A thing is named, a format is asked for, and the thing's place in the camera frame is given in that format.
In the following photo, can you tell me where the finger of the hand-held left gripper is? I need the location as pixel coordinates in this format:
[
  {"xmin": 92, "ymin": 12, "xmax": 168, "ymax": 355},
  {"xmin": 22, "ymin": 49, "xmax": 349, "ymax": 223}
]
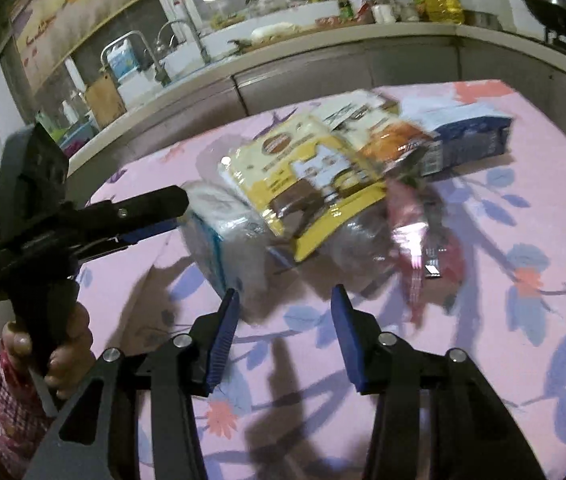
[
  {"xmin": 85, "ymin": 185, "xmax": 190, "ymax": 238},
  {"xmin": 77, "ymin": 219, "xmax": 184, "ymax": 261}
]

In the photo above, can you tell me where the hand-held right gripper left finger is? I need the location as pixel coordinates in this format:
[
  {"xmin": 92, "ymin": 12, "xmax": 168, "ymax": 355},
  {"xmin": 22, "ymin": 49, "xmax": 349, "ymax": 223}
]
[{"xmin": 23, "ymin": 287, "xmax": 241, "ymax": 480}]

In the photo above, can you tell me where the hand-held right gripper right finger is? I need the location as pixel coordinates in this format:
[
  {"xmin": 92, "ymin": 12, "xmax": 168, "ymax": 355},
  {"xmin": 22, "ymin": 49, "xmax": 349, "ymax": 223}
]
[{"xmin": 330, "ymin": 284, "xmax": 548, "ymax": 480}]

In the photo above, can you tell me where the white blue tissue pack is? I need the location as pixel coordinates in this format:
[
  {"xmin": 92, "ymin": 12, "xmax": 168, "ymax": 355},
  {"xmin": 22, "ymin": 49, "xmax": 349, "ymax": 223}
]
[{"xmin": 183, "ymin": 180, "xmax": 284, "ymax": 321}]

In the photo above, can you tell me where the red wrapper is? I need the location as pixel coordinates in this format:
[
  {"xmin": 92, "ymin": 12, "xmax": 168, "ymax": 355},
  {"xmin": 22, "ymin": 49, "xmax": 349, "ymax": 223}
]
[{"xmin": 385, "ymin": 180, "xmax": 466, "ymax": 326}]

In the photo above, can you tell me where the orange white snack packet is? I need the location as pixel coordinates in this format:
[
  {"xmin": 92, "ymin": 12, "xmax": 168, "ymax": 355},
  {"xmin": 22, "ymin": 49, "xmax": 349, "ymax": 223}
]
[{"xmin": 313, "ymin": 89, "xmax": 436, "ymax": 181}]

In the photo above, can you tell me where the blue carton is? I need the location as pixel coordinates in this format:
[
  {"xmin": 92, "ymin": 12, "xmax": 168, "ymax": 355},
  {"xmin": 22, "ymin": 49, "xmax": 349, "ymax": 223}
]
[{"xmin": 403, "ymin": 100, "xmax": 514, "ymax": 178}]

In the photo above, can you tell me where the person's left forearm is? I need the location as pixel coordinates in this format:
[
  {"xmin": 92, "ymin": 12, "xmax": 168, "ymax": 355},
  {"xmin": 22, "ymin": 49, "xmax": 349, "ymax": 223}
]
[{"xmin": 0, "ymin": 350, "xmax": 58, "ymax": 480}]

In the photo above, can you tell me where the person's left hand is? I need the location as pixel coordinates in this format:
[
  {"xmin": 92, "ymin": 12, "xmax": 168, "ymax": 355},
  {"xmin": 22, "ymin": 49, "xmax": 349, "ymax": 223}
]
[{"xmin": 3, "ymin": 302, "xmax": 94, "ymax": 400}]

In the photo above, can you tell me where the teal plastic basin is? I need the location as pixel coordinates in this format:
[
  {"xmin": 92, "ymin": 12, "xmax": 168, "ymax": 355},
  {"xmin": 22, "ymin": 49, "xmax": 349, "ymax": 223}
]
[{"xmin": 58, "ymin": 120, "xmax": 98, "ymax": 156}]

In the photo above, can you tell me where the upright wooden cutting board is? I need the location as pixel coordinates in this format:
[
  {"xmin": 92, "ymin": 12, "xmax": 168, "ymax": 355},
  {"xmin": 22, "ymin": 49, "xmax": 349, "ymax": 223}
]
[{"xmin": 84, "ymin": 74, "xmax": 128, "ymax": 128}]

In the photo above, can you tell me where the steel kitchen faucet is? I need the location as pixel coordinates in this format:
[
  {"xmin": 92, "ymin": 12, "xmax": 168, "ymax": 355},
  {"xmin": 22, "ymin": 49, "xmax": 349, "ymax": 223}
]
[
  {"xmin": 108, "ymin": 30, "xmax": 171, "ymax": 86},
  {"xmin": 155, "ymin": 19, "xmax": 208, "ymax": 66}
]

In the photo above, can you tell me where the blue white detergent jug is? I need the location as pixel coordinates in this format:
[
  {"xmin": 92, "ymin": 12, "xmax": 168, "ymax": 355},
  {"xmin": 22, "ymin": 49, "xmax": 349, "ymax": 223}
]
[{"xmin": 100, "ymin": 35, "xmax": 141, "ymax": 81}]

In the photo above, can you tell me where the white food bag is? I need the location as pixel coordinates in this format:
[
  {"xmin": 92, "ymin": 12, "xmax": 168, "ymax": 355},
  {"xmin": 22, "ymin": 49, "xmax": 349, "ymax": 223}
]
[{"xmin": 250, "ymin": 22, "xmax": 298, "ymax": 43}]

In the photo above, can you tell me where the kitchen counter with cabinets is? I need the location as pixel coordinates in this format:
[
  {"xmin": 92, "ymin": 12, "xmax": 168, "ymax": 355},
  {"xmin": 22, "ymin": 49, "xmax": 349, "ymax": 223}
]
[{"xmin": 65, "ymin": 22, "xmax": 566, "ymax": 206}]

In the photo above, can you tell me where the pink floral tablecloth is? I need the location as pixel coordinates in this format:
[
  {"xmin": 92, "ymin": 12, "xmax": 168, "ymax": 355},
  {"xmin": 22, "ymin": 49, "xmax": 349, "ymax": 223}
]
[{"xmin": 75, "ymin": 80, "xmax": 566, "ymax": 480}]

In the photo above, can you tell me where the small metal pot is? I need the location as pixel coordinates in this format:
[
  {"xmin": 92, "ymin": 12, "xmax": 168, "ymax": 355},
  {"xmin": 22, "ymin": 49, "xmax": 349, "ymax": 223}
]
[{"xmin": 463, "ymin": 10, "xmax": 504, "ymax": 31}]

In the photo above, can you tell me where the floral wall cloth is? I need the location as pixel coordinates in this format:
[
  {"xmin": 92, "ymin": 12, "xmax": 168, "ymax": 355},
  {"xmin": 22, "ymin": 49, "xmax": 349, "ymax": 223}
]
[{"xmin": 10, "ymin": 0, "xmax": 168, "ymax": 93}]

